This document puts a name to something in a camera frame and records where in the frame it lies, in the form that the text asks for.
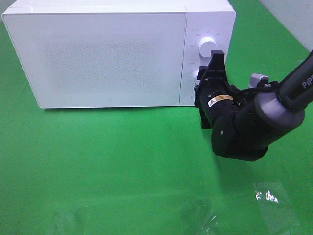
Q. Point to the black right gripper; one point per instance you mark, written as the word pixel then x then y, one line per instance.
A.
pixel 213 96

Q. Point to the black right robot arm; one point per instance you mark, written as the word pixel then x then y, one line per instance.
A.
pixel 245 122

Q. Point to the upper white power knob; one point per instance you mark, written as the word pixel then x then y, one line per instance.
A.
pixel 206 45

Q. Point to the white microwave oven body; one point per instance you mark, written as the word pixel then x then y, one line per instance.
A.
pixel 212 18

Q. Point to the round white door-release button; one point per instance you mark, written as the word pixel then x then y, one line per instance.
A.
pixel 193 98

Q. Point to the clear tape patch right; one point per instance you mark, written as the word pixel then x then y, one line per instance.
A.
pixel 276 209

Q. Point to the clear tape patch centre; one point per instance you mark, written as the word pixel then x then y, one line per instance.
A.
pixel 199 218

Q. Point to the white microwave door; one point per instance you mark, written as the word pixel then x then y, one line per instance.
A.
pixel 100 60

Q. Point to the clear tape patch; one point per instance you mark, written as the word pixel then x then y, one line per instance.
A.
pixel 276 209
pixel 199 218

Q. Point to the white timer knob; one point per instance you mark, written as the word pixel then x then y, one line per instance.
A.
pixel 195 76

